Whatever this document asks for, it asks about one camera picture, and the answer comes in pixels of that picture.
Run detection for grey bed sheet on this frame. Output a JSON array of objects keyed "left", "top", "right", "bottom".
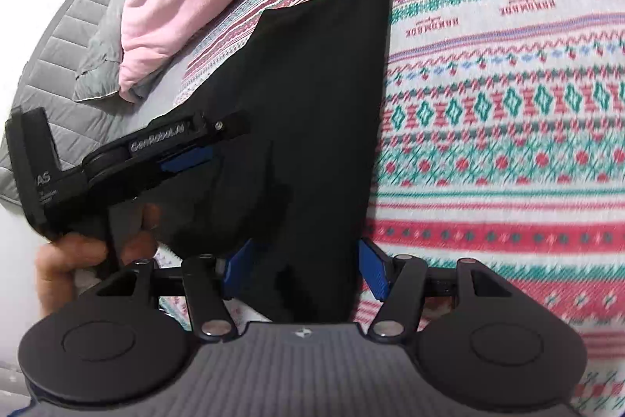
[{"left": 61, "top": 53, "right": 198, "bottom": 168}]

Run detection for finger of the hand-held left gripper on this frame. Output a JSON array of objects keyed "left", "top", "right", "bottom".
[{"left": 159, "top": 111, "right": 253, "bottom": 176}]

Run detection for printed knit-pattern blanket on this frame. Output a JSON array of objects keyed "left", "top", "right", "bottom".
[{"left": 156, "top": 0, "right": 625, "bottom": 417}]

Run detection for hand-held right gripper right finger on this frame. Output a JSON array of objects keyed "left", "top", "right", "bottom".
[{"left": 358, "top": 238, "right": 521, "bottom": 344}]

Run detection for person's left hand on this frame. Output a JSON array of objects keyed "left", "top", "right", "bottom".
[{"left": 35, "top": 202, "right": 163, "bottom": 317}]

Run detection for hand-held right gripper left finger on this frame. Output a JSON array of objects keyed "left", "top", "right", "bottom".
[{"left": 95, "top": 238, "right": 257, "bottom": 344}]

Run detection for grey quilt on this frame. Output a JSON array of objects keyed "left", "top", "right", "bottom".
[{"left": 73, "top": 0, "right": 147, "bottom": 105}]

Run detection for black pants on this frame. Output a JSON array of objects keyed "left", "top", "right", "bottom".
[{"left": 146, "top": 0, "right": 394, "bottom": 325}]

